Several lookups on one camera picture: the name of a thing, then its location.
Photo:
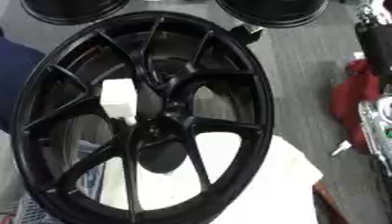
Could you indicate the white pin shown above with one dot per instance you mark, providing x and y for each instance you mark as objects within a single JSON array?
[{"x": 118, "y": 99}]

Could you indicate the person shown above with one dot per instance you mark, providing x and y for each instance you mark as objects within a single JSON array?
[{"x": 18, "y": 75}]

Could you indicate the small white object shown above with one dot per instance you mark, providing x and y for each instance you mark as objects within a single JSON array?
[{"x": 341, "y": 148}]

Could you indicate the black wheel support bracket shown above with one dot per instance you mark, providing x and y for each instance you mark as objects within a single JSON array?
[{"x": 248, "y": 34}]

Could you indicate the red bag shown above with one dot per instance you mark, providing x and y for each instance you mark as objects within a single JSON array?
[{"x": 352, "y": 99}]

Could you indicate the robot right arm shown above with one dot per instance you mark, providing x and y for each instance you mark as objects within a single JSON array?
[{"x": 376, "y": 46}]

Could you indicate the black round wheel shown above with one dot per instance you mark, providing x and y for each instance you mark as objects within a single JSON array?
[
  {"x": 275, "y": 13},
  {"x": 71, "y": 11}
]

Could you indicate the black spoked wheel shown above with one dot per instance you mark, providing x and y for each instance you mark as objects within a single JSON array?
[{"x": 66, "y": 96}]

